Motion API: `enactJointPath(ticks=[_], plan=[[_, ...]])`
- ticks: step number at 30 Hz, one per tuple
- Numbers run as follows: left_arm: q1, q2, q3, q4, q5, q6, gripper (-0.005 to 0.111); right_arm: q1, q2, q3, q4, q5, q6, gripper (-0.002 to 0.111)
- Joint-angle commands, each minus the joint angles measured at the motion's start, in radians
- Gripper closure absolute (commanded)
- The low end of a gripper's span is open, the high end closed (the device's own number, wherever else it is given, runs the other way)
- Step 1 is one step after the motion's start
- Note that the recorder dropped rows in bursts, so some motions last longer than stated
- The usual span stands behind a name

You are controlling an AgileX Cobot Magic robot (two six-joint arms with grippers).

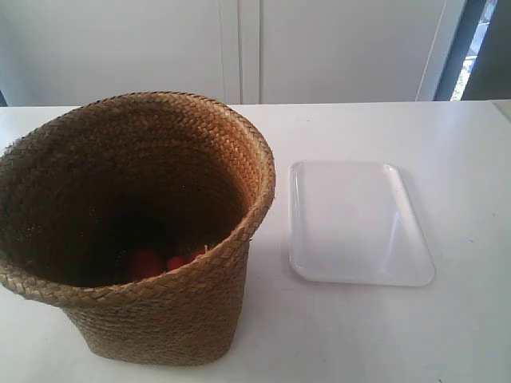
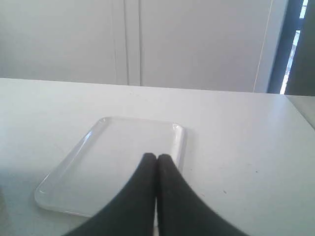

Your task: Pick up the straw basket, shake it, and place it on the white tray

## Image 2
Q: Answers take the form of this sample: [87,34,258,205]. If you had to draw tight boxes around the dark window frame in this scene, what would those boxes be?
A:
[267,0,315,96]

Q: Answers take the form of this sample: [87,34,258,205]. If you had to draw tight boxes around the white cabinet doors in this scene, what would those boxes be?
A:
[0,0,288,92]

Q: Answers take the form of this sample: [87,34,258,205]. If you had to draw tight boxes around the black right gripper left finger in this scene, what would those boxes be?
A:
[66,153,157,236]

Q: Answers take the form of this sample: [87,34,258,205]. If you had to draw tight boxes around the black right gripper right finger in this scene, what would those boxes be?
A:
[157,154,246,236]

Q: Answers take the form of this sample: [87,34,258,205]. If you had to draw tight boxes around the white plastic tray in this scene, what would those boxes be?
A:
[34,117,186,217]

